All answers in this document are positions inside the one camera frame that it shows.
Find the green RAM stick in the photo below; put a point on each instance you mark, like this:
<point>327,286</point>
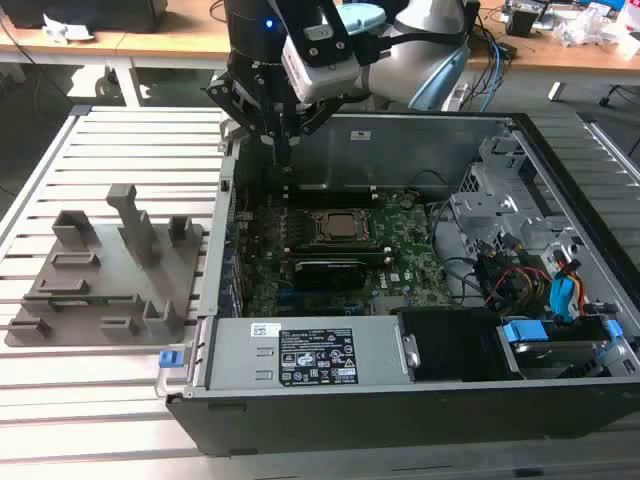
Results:
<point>95,300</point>

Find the CPU socket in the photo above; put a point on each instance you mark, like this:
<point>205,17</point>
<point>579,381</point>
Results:
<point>372,239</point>

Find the hard disk in blue carrier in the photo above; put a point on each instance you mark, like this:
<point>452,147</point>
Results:
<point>550,350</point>

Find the round coin battery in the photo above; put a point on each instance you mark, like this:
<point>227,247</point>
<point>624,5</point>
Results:
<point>407,202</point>

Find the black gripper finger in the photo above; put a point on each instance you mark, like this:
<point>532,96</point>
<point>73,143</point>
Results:
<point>235,100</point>
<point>320,115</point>

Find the black RAM slot bank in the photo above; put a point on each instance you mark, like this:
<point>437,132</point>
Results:
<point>340,252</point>
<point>330,199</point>

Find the silver CPU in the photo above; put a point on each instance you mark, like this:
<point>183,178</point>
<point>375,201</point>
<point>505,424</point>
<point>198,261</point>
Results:
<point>342,226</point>

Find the wooden desk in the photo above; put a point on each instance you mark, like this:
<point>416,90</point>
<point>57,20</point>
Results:
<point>190,42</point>

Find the green motherboard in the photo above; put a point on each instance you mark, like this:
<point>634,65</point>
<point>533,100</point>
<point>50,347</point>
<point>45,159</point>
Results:
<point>415,235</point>

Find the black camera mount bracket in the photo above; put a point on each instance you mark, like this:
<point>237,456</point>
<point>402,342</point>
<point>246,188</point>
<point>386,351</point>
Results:
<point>327,52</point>

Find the small black box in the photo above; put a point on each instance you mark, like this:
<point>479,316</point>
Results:
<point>522,21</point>

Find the grey parts rack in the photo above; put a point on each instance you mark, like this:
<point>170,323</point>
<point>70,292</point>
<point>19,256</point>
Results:
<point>115,260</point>

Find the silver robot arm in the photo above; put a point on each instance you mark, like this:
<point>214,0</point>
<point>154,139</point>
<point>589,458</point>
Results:
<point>400,60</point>

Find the crumpled clear plastic bags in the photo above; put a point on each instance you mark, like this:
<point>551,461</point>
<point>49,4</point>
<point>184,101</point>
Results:
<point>590,25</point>

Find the black open PC case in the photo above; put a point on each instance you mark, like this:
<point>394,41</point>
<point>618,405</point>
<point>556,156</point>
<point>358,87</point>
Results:
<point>350,420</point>

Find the blue plastic latch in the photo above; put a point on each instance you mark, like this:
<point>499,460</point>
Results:
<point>168,360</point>

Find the crumpled white paper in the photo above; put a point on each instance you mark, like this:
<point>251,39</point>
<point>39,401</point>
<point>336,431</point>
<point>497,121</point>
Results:
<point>67,29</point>

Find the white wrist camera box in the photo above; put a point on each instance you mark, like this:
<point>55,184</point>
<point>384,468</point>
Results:
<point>325,80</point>

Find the metal drive cage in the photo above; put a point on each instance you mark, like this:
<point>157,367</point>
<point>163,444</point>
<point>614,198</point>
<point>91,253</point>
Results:
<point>480,205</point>

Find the grey power supply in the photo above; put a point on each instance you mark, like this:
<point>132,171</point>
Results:
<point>240,360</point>

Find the black fan shroud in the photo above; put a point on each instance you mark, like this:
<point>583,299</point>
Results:
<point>450,345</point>

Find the black expansion card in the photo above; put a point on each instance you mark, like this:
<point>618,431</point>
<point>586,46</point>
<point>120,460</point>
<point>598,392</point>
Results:
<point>330,275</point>

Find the large black device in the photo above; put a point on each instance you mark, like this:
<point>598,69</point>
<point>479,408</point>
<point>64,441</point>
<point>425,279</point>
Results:
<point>100,15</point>

